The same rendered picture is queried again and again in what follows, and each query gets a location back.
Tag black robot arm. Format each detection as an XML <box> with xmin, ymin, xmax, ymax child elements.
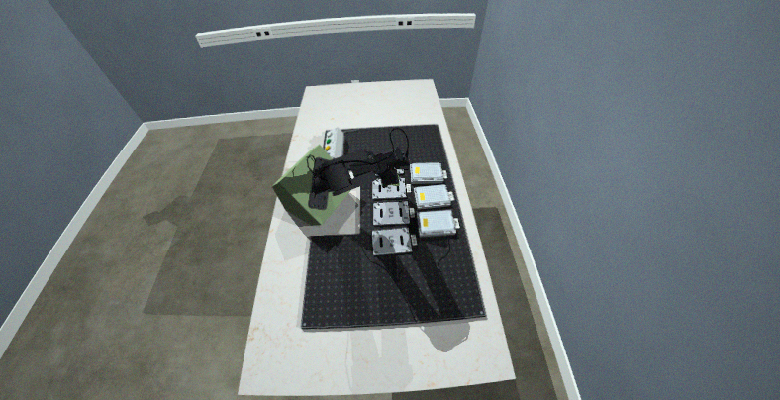
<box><xmin>309</xmin><ymin>147</ymin><xmax>410</xmax><ymax>210</ymax></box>

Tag white control panel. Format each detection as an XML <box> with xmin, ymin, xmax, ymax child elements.
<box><xmin>325</xmin><ymin>127</ymin><xmax>357</xmax><ymax>159</ymax></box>

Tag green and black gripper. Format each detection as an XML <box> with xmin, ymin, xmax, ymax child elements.
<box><xmin>377</xmin><ymin>166</ymin><xmax>400</xmax><ymax>188</ymax></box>

